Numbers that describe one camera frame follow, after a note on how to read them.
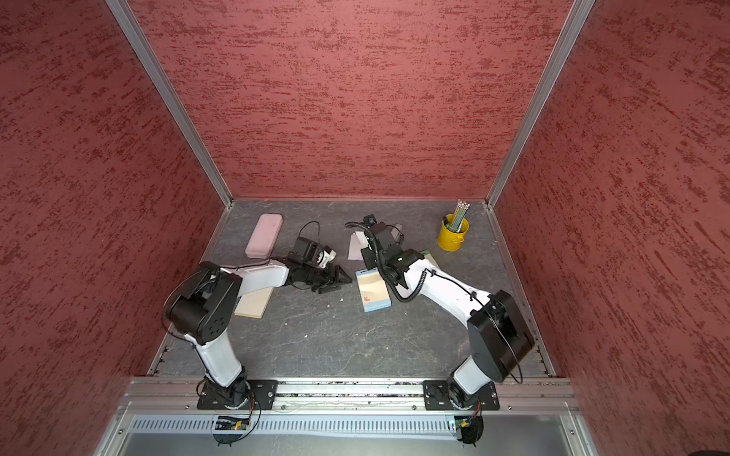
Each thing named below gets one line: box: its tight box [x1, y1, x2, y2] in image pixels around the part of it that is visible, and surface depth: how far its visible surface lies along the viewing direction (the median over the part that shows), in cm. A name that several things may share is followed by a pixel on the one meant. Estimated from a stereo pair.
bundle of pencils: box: [445, 199, 471, 233], surface depth 100 cm
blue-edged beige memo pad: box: [354, 266, 392, 313], surface depth 96 cm
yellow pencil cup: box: [437, 212, 470, 253], surface depth 102 cm
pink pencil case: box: [245, 212, 285, 260], surface depth 110 cm
